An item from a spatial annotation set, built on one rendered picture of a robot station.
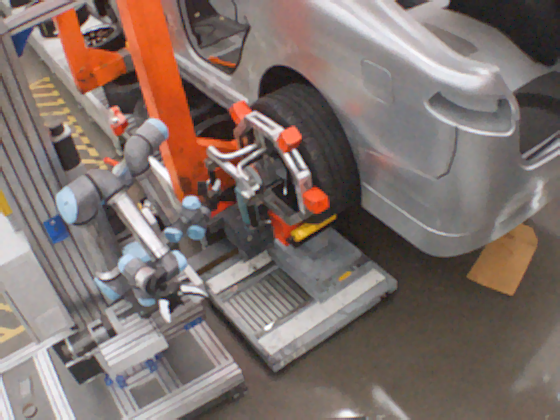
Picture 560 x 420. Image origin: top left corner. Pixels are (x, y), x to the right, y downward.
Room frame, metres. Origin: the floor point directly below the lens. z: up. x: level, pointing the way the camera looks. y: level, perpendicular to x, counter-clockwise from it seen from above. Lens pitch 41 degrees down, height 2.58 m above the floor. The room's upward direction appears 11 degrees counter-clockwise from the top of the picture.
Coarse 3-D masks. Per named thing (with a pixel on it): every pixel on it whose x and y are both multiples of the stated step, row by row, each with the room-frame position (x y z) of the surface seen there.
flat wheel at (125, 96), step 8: (128, 72) 4.51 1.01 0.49; (136, 72) 4.53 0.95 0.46; (112, 80) 4.47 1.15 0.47; (120, 80) 4.42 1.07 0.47; (128, 80) 4.37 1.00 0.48; (136, 80) 4.32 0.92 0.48; (104, 88) 4.30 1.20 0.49; (112, 88) 4.24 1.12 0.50; (120, 88) 4.20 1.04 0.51; (128, 88) 4.17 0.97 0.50; (136, 88) 4.14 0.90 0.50; (112, 96) 4.22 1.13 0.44; (120, 96) 4.17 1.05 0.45; (128, 96) 4.15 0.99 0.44; (136, 96) 4.14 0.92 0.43; (112, 104) 4.25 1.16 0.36; (120, 104) 4.18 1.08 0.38; (128, 104) 4.15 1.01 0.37; (128, 112) 4.16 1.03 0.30
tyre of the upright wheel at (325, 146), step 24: (264, 96) 2.48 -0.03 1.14; (288, 96) 2.37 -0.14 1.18; (312, 96) 2.35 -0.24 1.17; (288, 120) 2.21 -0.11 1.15; (312, 120) 2.21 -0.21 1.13; (336, 120) 2.22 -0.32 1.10; (312, 144) 2.11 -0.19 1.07; (336, 144) 2.13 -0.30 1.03; (312, 168) 2.08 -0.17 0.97; (336, 168) 2.08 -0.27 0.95; (336, 192) 2.05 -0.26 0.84; (360, 192) 2.13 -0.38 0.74; (312, 216) 2.14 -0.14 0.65
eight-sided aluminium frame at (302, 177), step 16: (256, 112) 2.38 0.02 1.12; (240, 128) 2.44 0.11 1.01; (256, 128) 2.29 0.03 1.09; (272, 128) 2.25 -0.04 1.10; (240, 144) 2.48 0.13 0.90; (288, 160) 2.10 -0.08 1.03; (304, 176) 2.05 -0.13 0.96; (272, 192) 2.39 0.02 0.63; (272, 208) 2.30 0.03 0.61; (288, 208) 2.26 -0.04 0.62; (304, 208) 2.04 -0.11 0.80; (288, 224) 2.17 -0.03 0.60
